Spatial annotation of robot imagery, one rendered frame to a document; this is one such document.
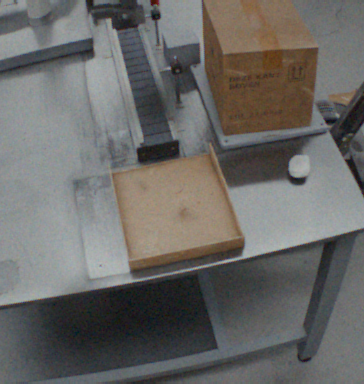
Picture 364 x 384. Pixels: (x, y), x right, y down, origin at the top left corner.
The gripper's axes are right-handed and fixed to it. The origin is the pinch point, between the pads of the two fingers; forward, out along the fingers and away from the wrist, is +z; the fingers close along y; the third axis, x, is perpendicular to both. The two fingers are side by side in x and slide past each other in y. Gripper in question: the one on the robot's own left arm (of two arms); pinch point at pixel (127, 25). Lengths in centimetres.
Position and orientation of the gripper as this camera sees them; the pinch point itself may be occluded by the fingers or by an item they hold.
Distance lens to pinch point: 187.9
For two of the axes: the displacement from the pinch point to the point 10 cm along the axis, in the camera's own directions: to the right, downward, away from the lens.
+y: -9.8, 1.9, -1.0
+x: 1.9, 9.8, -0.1
